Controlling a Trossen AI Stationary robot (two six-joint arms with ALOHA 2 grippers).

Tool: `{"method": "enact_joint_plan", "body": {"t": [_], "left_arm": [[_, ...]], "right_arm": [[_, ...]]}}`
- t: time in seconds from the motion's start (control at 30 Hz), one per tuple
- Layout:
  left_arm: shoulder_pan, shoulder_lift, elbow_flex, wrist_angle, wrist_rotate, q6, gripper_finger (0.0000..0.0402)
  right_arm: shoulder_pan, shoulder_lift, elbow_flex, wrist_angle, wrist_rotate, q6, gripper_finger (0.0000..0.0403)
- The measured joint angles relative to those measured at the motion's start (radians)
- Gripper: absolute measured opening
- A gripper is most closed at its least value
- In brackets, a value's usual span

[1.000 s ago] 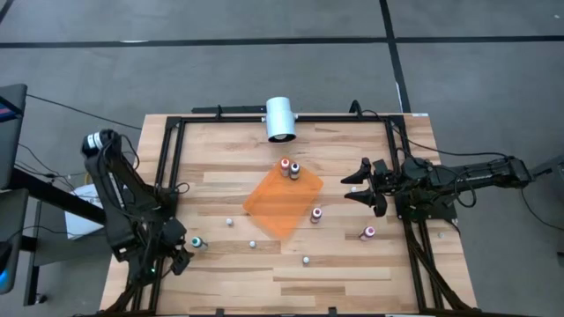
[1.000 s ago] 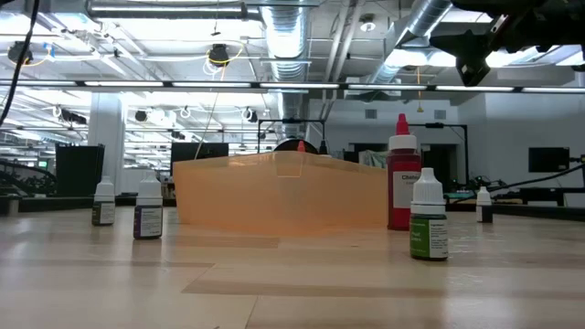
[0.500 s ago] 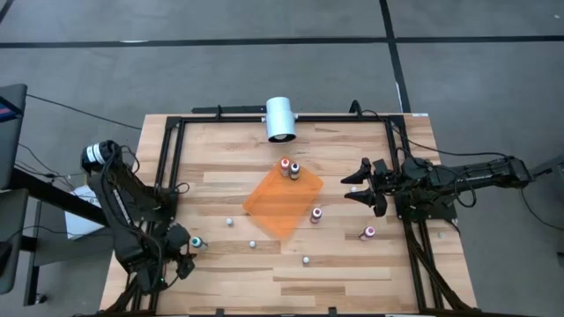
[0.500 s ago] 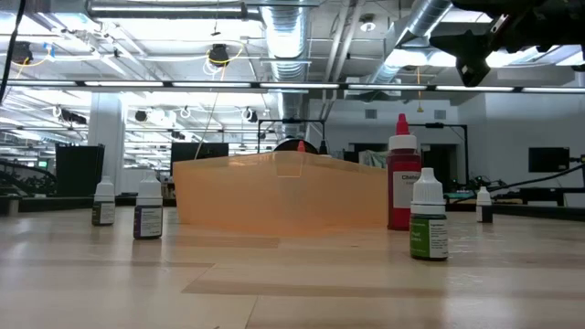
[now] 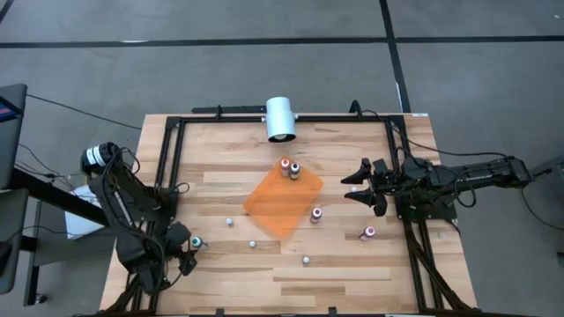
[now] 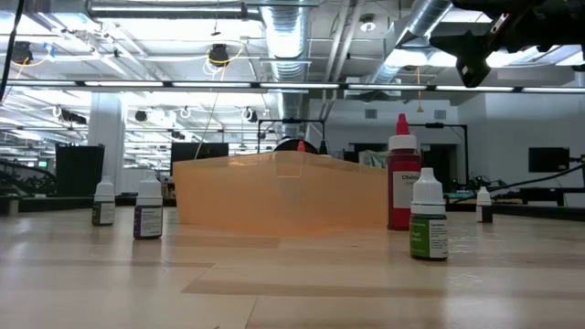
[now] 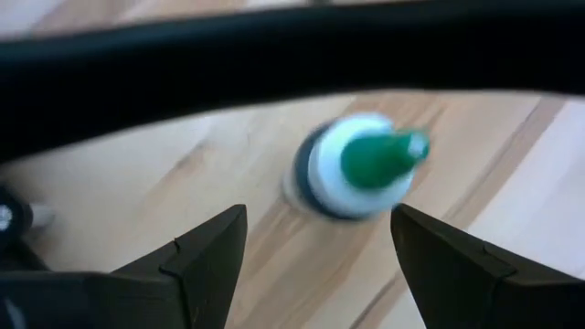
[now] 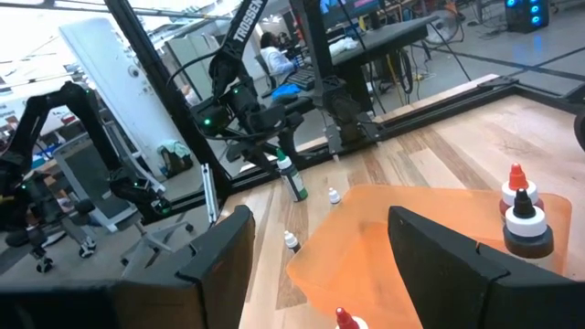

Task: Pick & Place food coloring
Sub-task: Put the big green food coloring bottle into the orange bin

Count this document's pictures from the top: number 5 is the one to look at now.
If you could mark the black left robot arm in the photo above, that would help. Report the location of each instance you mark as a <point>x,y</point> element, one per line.
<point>128,198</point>

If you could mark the small dropper bottle green label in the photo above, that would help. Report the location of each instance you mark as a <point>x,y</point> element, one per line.
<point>306,260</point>

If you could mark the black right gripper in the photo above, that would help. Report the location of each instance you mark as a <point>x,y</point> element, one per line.
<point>385,185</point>

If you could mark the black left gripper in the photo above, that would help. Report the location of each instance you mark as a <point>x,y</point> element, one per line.
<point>171,251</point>

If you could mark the dark grey monitor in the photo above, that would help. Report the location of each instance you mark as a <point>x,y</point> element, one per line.
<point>11,141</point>

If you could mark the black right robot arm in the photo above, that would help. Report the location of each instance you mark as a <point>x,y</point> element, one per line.
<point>484,171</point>

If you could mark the grey metal stand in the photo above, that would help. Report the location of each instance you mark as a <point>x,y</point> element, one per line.
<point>551,167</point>

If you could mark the red-capped food coloring bottle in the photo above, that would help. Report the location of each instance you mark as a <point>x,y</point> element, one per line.
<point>316,214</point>

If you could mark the black metal beam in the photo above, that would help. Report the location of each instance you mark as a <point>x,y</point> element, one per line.
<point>53,194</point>

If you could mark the pink-capped food coloring bottle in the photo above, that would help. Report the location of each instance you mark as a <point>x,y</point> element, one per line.
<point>368,232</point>

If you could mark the black metal table frame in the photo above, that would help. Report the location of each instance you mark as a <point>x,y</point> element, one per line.
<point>335,118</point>

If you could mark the black flat bar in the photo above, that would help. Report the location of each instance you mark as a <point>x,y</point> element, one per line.
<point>229,109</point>

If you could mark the black-capped food coloring bottle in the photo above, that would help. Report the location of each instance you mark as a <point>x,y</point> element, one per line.
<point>294,170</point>

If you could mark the white paper sheet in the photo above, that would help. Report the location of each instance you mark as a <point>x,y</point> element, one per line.
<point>81,222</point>

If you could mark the green-capped food coloring bottle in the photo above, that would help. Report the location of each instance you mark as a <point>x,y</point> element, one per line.
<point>196,241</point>

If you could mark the white cylinder camera housing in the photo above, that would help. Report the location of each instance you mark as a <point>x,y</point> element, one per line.
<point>279,116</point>

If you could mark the translucent orange plastic tray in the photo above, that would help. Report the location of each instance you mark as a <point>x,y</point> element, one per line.
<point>277,202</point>

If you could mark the orange-capped food coloring bottle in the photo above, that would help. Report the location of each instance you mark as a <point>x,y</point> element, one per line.
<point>285,165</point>

